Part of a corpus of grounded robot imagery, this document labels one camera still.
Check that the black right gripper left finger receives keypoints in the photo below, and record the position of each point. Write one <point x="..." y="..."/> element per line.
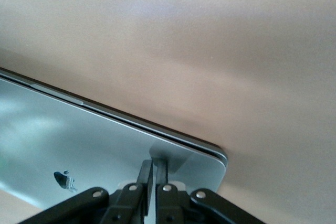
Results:
<point x="126" y="203"/>

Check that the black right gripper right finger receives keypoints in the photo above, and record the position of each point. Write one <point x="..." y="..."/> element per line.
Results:
<point x="170" y="203"/>

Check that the silver grey laptop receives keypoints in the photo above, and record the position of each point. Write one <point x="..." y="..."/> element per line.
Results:
<point x="78" y="142"/>

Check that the brown table cover sheet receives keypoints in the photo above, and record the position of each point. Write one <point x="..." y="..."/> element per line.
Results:
<point x="210" y="37"/>

